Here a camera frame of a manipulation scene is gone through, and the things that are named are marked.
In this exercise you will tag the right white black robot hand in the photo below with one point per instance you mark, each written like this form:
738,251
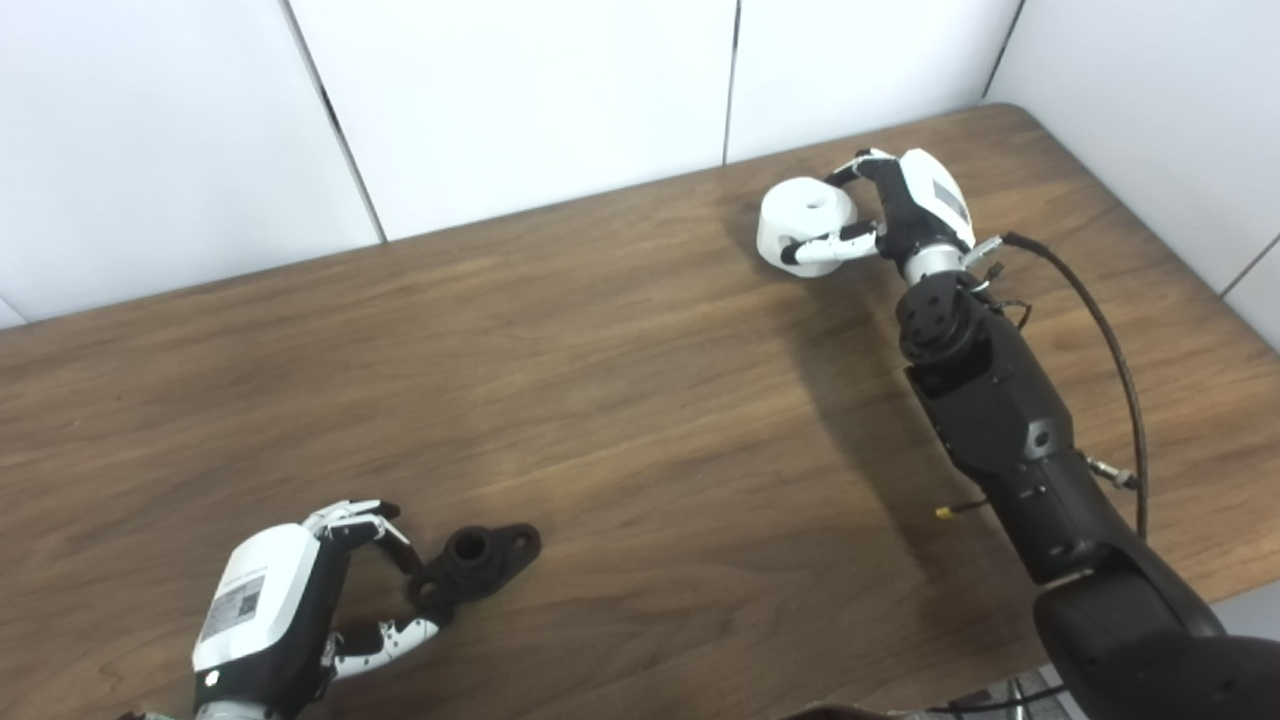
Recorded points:
925,215

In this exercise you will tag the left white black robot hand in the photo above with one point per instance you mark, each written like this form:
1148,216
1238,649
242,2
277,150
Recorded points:
260,610

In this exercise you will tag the round white plastic piece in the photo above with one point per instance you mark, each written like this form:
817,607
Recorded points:
805,215

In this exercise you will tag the black flanged holder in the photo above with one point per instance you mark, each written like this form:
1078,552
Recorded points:
475,560

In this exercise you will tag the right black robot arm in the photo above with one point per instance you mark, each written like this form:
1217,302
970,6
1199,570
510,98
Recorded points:
1010,420

